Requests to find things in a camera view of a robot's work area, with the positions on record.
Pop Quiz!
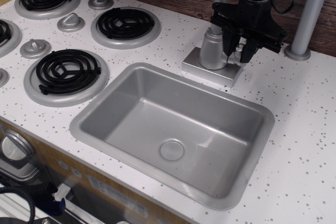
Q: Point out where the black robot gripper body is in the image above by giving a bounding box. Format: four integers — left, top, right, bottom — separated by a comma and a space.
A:
211, 0, 288, 53

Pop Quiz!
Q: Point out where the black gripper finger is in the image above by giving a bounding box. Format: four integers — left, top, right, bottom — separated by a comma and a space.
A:
222, 26, 240, 56
240, 38, 261, 63

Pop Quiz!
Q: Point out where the silver faucet lever handle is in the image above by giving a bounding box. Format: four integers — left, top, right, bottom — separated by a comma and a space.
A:
230, 44, 246, 67

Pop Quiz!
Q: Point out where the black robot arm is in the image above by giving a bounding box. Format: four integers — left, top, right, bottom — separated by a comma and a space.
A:
211, 0, 288, 63

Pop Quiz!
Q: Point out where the silver toy faucet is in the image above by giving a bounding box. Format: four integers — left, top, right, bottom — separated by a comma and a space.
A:
182, 0, 243, 88

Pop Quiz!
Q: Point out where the grey support pole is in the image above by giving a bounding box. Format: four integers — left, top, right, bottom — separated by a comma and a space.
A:
285, 0, 324, 61

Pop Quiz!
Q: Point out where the grey plastic sink basin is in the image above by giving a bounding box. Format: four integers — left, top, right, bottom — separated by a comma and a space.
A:
70, 63, 275, 210

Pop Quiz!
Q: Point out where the back right stove burner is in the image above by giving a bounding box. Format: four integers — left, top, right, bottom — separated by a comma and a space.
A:
91, 7, 161, 50

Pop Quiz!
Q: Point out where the silver stove knob top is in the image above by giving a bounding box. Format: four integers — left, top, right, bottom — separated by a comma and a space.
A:
88, 0, 114, 10

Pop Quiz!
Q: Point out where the silver stove knob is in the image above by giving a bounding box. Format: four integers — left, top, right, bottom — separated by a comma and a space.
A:
57, 13, 85, 33
88, 0, 114, 10
20, 39, 51, 59

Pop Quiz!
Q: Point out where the silver stove knob middle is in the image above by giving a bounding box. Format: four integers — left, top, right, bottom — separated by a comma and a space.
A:
57, 13, 85, 33

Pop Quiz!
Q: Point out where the front right stove burner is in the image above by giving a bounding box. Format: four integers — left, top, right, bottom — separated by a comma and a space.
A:
24, 49, 109, 108

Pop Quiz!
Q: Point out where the back left stove burner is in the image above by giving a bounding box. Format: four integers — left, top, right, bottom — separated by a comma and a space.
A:
14, 0, 80, 20

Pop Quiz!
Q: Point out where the silver stove knob lower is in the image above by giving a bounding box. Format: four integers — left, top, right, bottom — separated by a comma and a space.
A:
20, 39, 51, 59

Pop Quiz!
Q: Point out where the left edge stove burner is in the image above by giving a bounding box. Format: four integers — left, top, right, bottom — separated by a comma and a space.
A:
1, 19, 22, 57

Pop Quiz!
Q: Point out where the silver stove knob edge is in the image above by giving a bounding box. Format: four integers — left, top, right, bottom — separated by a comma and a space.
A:
0, 68, 9, 87

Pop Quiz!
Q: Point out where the silver oven door handle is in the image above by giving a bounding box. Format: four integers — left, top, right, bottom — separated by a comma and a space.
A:
1, 130, 35, 168

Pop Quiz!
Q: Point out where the black corrugated hose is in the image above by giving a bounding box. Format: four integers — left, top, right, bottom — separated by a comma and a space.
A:
0, 186, 40, 221

